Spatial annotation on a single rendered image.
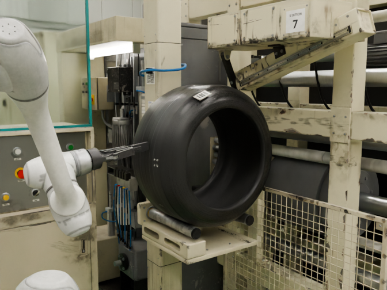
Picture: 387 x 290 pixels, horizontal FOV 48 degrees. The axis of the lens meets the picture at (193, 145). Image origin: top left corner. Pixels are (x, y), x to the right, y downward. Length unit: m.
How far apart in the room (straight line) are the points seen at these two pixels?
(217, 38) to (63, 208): 1.08
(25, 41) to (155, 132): 0.78
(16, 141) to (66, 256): 0.59
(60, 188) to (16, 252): 0.90
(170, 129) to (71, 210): 0.47
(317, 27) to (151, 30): 0.74
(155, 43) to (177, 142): 0.58
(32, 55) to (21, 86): 0.08
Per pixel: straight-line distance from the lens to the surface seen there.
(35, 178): 1.43
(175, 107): 1.60
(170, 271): 2.14
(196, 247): 1.70
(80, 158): 1.47
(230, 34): 1.94
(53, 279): 1.09
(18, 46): 0.93
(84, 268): 2.26
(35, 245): 2.14
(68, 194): 1.28
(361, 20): 1.72
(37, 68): 0.98
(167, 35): 1.97
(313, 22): 1.66
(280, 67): 1.90
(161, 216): 1.85
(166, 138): 1.55
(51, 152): 1.21
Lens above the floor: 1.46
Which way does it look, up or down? 8 degrees down
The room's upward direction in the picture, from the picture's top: straight up
